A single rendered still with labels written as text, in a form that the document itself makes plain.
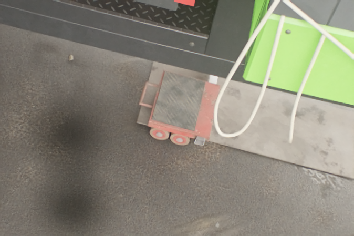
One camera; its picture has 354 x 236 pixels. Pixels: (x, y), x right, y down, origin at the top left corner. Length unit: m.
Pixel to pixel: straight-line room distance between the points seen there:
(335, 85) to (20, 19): 1.19
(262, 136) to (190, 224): 0.57
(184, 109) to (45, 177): 0.64
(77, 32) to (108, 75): 0.81
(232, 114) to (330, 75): 1.63
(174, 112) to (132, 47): 0.63
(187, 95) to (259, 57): 1.49
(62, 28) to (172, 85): 0.77
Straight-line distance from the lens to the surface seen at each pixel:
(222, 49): 2.00
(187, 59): 2.06
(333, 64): 1.24
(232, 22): 1.91
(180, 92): 2.70
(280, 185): 2.73
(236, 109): 2.88
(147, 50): 2.07
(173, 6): 1.28
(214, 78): 2.87
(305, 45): 1.20
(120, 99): 2.80
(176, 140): 2.67
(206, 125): 2.63
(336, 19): 1.15
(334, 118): 3.04
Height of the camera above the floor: 2.24
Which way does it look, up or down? 53 degrees down
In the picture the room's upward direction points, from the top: 18 degrees clockwise
